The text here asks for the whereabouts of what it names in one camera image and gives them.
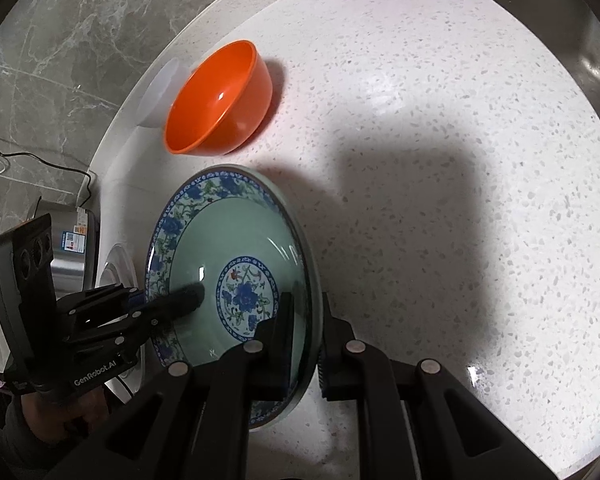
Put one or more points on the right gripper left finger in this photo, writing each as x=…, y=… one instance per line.
x=260, y=368

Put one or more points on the orange plastic bowl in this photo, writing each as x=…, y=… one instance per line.
x=222, y=104

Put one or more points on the person's left hand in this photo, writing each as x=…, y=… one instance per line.
x=48, y=420

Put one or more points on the white bowl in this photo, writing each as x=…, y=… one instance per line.
x=161, y=93

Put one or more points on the steel rice cooker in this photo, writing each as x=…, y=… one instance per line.
x=75, y=245

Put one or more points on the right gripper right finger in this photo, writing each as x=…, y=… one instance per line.
x=336, y=366

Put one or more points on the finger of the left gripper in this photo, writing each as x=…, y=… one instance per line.
x=162, y=312

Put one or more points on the blue green patterned bowl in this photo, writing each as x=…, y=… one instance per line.
x=229, y=230

